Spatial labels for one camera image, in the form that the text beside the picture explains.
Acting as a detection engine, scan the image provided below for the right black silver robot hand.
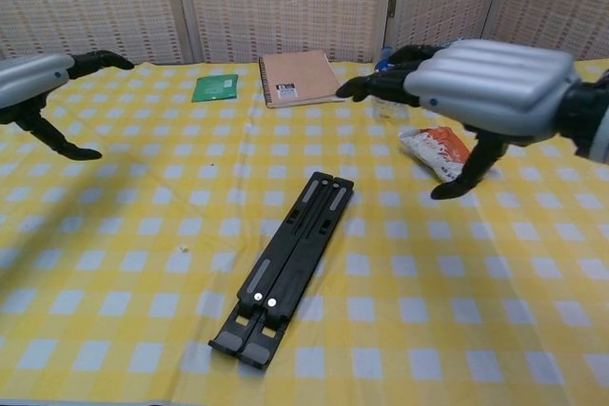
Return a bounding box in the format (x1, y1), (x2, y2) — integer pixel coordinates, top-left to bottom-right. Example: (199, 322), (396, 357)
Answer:
(335, 39), (580, 202)

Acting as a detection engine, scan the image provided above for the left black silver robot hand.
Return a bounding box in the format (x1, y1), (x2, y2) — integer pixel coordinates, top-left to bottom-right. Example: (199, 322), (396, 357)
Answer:
(0, 49), (136, 162)

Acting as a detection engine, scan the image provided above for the black folding laptop stand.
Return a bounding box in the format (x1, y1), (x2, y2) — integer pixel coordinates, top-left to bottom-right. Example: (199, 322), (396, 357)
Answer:
(207, 170), (356, 372)

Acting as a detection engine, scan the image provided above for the orange white snack bag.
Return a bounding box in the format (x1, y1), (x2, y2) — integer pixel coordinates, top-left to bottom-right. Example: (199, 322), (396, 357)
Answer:
(398, 125), (477, 184)

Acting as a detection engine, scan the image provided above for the clear bottle with blue label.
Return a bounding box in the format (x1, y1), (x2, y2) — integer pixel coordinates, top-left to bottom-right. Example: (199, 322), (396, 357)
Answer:
(372, 46), (410, 121)

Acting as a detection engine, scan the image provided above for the green foil packet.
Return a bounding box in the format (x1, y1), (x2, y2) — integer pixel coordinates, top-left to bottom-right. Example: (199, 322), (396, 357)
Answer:
(190, 73), (239, 104)

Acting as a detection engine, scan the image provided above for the brown spiral notebook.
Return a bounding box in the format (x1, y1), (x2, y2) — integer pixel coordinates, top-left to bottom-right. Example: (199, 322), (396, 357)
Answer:
(258, 49), (347, 109)

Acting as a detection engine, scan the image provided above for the yellow white checkered tablecloth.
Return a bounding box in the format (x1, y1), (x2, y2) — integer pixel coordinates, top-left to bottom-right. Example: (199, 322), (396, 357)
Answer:
(0, 58), (609, 406)

